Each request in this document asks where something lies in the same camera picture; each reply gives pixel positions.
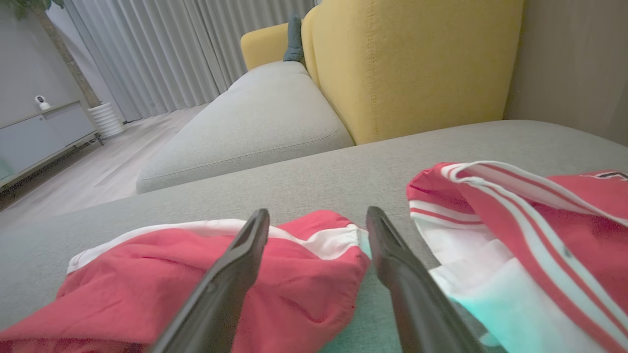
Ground yellow sofa backrest cushion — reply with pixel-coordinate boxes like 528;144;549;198
301;0;526;146

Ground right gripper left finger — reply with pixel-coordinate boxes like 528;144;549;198
149;208;271;353

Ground blue-grey cloth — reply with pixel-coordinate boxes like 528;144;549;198
283;13;306;67

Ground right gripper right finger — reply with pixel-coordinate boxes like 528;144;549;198
365;205;487;353

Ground white ribbed plant pot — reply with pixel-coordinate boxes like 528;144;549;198
88;101;126;140

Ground yellow sofa armrest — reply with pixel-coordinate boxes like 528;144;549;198
240;22;290;71

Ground red and white shorts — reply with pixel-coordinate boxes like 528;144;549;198
0;209;372;353

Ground grey low cabinet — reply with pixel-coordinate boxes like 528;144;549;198
0;100;105;191

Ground grey pleated curtain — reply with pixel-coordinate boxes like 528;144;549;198
63;0;320;124

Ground light grey sofa seat cushion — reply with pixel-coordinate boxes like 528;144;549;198
136;61;355;195

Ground red and white jersey shirt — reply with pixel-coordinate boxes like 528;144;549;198
406;160;628;353

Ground green potted plant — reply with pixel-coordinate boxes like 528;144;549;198
0;0;102;107

